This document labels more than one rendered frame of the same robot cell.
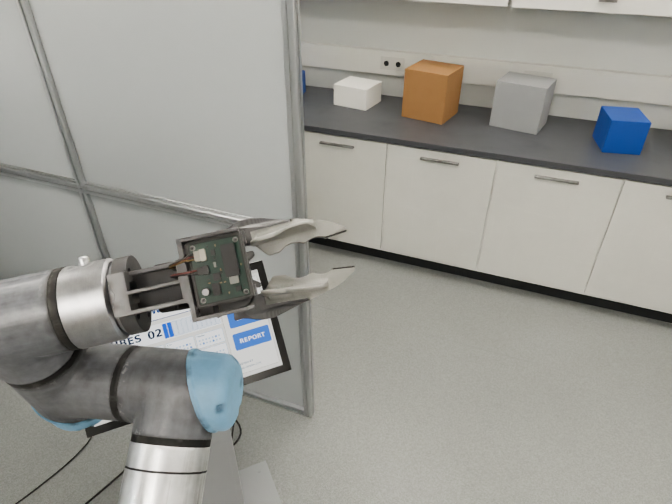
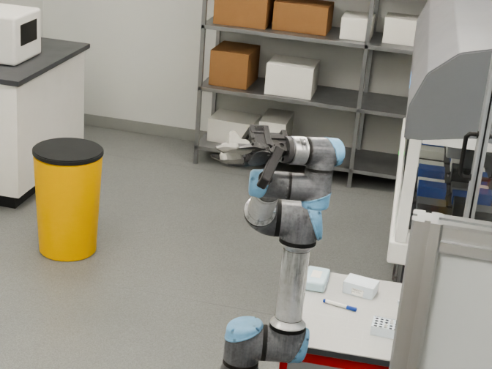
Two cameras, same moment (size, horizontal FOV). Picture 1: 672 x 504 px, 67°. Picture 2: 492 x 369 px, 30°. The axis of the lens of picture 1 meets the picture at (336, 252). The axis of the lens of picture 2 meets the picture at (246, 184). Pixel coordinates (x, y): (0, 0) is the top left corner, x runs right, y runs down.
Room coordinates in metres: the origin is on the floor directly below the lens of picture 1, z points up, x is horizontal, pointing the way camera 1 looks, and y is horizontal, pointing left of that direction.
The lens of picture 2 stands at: (2.57, -0.30, 2.51)
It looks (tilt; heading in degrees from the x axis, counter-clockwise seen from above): 22 degrees down; 170
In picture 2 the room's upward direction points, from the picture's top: 5 degrees clockwise
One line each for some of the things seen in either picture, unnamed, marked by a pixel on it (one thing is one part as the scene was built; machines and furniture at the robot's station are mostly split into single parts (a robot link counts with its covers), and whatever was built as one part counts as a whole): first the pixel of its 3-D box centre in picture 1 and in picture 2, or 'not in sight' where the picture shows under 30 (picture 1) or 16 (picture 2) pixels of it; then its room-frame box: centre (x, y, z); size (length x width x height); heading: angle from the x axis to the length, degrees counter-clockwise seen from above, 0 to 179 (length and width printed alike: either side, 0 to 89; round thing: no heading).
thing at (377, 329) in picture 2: not in sight; (388, 328); (-0.31, 0.79, 0.78); 0.12 x 0.08 x 0.04; 67
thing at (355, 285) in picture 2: not in sight; (360, 286); (-0.62, 0.76, 0.79); 0.13 x 0.09 x 0.05; 57
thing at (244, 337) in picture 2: not in sight; (244, 340); (0.06, 0.17, 0.96); 0.13 x 0.12 x 0.14; 83
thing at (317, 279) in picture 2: not in sight; (315, 278); (-0.69, 0.59, 0.78); 0.15 x 0.10 x 0.04; 158
